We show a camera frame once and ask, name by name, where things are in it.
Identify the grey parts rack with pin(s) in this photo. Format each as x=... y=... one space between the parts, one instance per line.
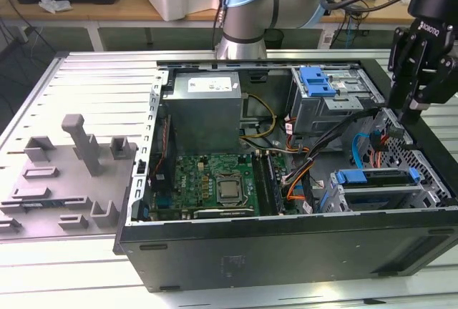
x=107 y=187

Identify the crumpled white paper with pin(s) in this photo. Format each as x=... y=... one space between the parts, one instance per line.
x=53 y=5

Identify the wooden desk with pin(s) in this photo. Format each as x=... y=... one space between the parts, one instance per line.
x=107 y=10

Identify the black PC case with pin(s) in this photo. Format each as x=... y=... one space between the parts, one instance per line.
x=286 y=259

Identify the blue drive latch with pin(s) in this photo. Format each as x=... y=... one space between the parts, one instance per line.
x=315 y=83

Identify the green motherboard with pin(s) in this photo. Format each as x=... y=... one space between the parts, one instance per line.
x=193 y=176

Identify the black graphics card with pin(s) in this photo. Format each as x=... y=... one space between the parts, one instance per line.
x=222 y=213

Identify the grey power supply unit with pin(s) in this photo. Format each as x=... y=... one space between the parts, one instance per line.
x=200 y=126

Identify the metal optical drive cage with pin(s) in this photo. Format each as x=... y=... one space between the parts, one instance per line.
x=322 y=116

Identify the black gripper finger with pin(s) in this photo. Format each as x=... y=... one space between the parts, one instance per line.
x=404 y=66
x=447 y=80

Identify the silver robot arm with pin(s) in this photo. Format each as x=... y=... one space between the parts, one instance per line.
x=250 y=19

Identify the metal disk bay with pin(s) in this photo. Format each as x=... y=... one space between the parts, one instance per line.
x=379 y=190

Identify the CPU socket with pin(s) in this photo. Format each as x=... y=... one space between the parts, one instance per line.
x=216 y=194

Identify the silver CPU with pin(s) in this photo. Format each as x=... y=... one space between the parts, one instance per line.
x=229 y=189

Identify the black mesh bin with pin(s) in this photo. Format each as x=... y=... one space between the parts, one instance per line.
x=273 y=39

